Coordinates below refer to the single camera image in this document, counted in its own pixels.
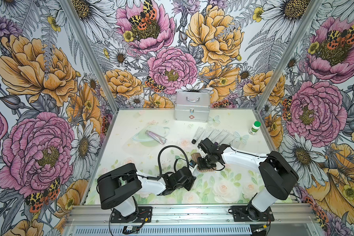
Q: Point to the white tube dark blue cap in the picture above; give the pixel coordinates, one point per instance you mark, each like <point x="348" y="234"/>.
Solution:
<point x="229" y="139"/>

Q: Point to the white slotted cable duct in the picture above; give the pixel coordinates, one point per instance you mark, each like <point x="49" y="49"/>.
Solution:
<point x="168" y="230"/>

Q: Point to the aluminium front rail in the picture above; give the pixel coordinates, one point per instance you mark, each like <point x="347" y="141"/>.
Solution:
<point x="283" y="213"/>

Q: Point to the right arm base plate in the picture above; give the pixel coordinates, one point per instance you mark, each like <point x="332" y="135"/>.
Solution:
<point x="242" y="213"/>

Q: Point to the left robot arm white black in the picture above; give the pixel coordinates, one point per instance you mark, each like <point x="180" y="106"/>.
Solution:
<point x="117" y="188"/>

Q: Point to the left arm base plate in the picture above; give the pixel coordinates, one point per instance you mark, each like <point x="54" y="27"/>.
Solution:
<point x="141" y="215"/>

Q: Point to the left aluminium corner post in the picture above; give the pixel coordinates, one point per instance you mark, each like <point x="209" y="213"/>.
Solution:
<point x="72" y="17"/>

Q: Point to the white tube teal cap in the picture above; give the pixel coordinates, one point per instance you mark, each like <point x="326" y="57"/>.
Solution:
<point x="196" y="172"/>

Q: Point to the right aluminium corner post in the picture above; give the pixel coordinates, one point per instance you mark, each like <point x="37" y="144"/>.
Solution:
<point x="305" y="24"/>

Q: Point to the brown striped towel cloth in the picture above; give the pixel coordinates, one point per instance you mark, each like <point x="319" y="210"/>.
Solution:
<point x="196" y="156"/>

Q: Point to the white tube black cap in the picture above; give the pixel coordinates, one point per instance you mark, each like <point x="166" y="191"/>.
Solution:
<point x="215" y="133"/>

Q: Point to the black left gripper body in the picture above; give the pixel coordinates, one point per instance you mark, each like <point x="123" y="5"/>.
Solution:
<point x="186" y="185"/>

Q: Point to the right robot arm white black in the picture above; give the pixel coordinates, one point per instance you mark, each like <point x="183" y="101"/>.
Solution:
<point x="278" y="176"/>

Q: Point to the purple metallic tube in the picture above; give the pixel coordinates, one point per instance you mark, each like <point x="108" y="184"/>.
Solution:
<point x="160" y="139"/>

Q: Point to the white bottle green cap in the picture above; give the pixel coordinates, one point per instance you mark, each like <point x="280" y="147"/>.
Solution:
<point x="255" y="127"/>

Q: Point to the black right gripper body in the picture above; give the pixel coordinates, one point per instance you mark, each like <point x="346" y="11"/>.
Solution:
<point x="207" y="162"/>

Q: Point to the aluminium corner post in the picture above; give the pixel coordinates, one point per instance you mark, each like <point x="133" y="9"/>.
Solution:
<point x="305" y="24"/>
<point x="72" y="17"/>

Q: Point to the silver aluminium first aid case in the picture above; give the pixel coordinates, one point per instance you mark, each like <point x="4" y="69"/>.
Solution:
<point x="192" y="106"/>

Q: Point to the white tube purple cap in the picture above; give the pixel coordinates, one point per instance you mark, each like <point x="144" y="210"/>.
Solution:
<point x="207" y="133"/>
<point x="223" y="134"/>

